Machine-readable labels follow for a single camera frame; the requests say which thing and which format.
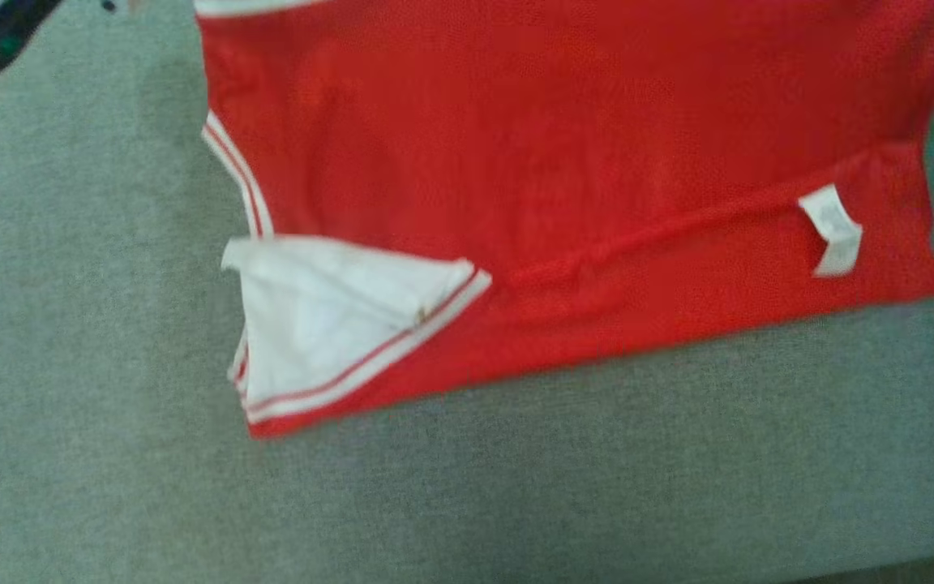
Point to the red Bulls basketball jersey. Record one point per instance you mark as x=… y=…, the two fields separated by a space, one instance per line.
x=556 y=162

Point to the large grey sofa seat cushion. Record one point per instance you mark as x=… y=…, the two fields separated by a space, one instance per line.
x=110 y=405

